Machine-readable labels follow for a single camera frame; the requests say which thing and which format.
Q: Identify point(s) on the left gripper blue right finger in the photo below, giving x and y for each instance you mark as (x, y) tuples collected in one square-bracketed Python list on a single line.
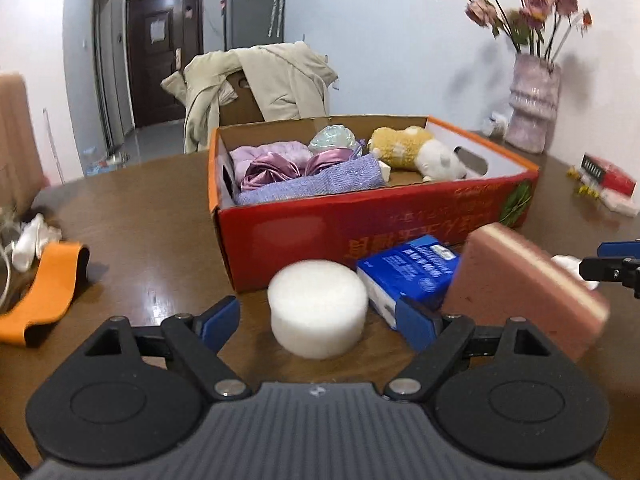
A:
[(439, 342)]

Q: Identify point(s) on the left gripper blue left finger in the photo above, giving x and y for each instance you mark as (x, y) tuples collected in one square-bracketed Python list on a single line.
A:
[(194, 343)]

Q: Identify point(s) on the purple knitted cloth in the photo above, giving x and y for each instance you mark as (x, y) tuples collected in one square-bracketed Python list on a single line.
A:
[(360, 174)]

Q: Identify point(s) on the pink satin scrunchie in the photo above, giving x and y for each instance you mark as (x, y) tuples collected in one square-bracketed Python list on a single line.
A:
[(255, 171)]

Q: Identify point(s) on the blue tissue pack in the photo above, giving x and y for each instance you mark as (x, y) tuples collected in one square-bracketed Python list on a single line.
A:
[(421, 269)]

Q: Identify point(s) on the red cigarette pack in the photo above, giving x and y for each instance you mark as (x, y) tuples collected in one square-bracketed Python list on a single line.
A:
[(608, 175)]

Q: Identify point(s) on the red cardboard box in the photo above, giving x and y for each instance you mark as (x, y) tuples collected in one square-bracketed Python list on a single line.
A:
[(258, 241)]

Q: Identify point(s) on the white round foam sponge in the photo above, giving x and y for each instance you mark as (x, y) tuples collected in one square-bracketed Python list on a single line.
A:
[(318, 308)]

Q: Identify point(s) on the orange elastic band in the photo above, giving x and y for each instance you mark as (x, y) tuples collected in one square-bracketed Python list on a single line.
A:
[(62, 271)]

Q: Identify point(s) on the white triangular makeup sponge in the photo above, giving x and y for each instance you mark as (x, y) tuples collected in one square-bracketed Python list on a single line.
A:
[(385, 171)]

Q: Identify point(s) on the pink ceramic vase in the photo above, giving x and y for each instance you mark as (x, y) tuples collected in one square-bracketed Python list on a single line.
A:
[(534, 98)]

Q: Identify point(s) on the yellow white plush toy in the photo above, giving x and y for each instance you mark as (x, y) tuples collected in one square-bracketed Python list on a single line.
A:
[(416, 149)]

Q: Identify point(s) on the white earbuds pair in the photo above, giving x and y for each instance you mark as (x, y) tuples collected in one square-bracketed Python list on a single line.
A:
[(35, 236)]

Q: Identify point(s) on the brown wooden chair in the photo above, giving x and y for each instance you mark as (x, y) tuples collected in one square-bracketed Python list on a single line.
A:
[(243, 109)]

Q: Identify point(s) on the pink hard suitcase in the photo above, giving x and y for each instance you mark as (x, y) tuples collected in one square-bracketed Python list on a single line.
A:
[(22, 177)]

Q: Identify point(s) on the dried pink rose bouquet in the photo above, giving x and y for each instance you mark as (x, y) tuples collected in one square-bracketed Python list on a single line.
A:
[(536, 27)]

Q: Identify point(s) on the beige coat on chair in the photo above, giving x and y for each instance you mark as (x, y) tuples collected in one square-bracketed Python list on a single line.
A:
[(286, 81)]

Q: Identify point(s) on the dark brown entrance door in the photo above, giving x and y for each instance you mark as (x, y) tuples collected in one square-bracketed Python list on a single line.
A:
[(162, 37)]

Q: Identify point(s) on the grey refrigerator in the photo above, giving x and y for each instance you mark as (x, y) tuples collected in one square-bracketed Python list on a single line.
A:
[(249, 23)]

